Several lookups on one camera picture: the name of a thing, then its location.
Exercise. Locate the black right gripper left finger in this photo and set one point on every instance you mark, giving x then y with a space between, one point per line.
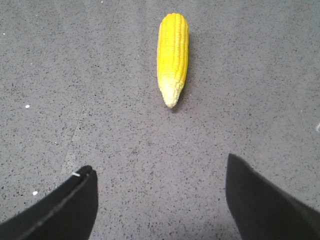
67 213

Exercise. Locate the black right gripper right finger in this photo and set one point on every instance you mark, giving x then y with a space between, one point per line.
262 211

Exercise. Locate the yellow corn cob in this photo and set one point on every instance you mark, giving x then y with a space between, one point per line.
172 57

